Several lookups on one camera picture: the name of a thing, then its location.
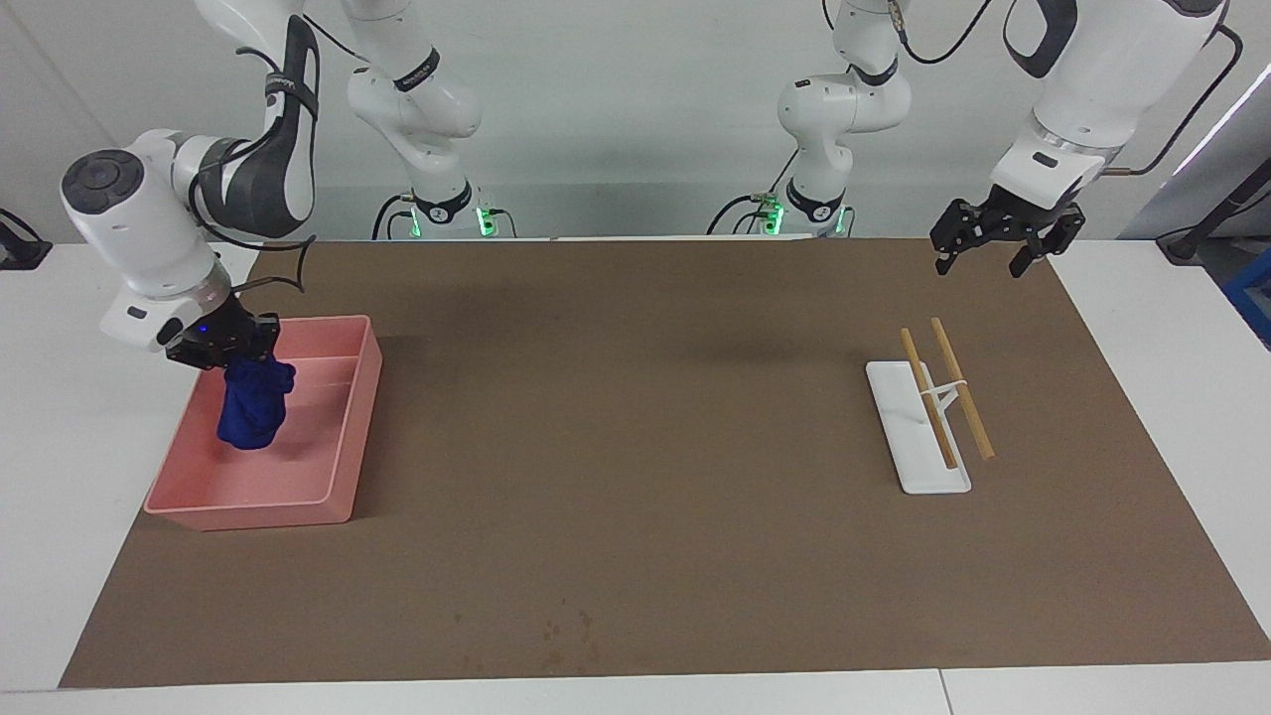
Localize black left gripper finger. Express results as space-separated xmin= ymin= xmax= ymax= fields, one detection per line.
xmin=933 ymin=201 xmax=994 ymax=276
xmin=1010 ymin=207 xmax=1085 ymax=279

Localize blue cloth towel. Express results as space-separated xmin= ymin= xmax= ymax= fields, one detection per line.
xmin=216 ymin=356 xmax=297 ymax=451

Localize wooden towel rack rod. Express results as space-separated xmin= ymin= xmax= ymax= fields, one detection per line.
xmin=930 ymin=317 xmax=996 ymax=461
xmin=900 ymin=328 xmax=959 ymax=471

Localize white towel rack base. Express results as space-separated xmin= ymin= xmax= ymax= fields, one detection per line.
xmin=865 ymin=359 xmax=972 ymax=496

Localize pink plastic bin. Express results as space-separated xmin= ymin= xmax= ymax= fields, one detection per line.
xmin=144 ymin=315 xmax=384 ymax=532

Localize black stand pole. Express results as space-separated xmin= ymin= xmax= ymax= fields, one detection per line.
xmin=1157 ymin=154 xmax=1271 ymax=264

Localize blue box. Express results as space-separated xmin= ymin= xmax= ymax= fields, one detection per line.
xmin=1223 ymin=248 xmax=1271 ymax=349

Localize brown table mat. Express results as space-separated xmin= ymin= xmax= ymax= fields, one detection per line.
xmin=58 ymin=236 xmax=1271 ymax=689

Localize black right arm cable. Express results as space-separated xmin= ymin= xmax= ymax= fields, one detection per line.
xmin=189 ymin=40 xmax=321 ymax=294

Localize black arm base cable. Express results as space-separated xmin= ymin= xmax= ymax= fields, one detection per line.
xmin=372 ymin=194 xmax=418 ymax=239
xmin=707 ymin=192 xmax=790 ymax=236

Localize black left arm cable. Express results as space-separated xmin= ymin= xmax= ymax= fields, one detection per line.
xmin=889 ymin=0 xmax=1244 ymax=178

